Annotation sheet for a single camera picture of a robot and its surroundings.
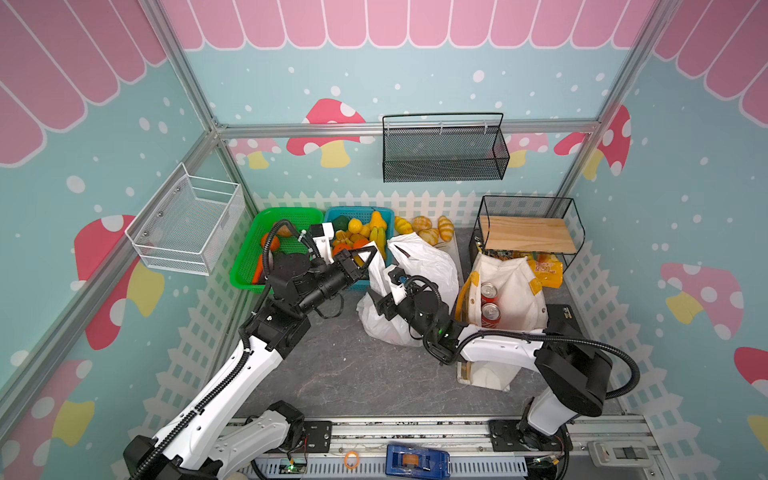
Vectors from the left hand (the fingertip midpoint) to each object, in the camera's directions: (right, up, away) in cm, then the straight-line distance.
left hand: (379, 256), depth 64 cm
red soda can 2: (+31, -17, +21) cm, 41 cm away
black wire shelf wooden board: (+44, +10, +37) cm, 58 cm away
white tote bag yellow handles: (+40, -15, +22) cm, 48 cm away
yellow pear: (-3, +14, +47) cm, 49 cm away
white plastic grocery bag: (+10, -2, +10) cm, 15 cm away
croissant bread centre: (+17, +8, +49) cm, 53 cm away
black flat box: (+56, -20, +30) cm, 67 cm away
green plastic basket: (-48, +3, +42) cm, 64 cm away
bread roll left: (+7, +12, +53) cm, 55 cm away
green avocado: (-17, +13, +48) cm, 52 cm away
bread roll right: (+24, +11, +52) cm, 59 cm away
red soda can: (+32, -11, +25) cm, 42 cm away
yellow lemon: (-11, +12, +46) cm, 48 cm away
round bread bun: (+14, +13, +52) cm, 56 cm away
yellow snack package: (+55, -4, +36) cm, 66 cm away
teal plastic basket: (-21, +16, +49) cm, 55 cm away
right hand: (-1, -6, +14) cm, 15 cm away
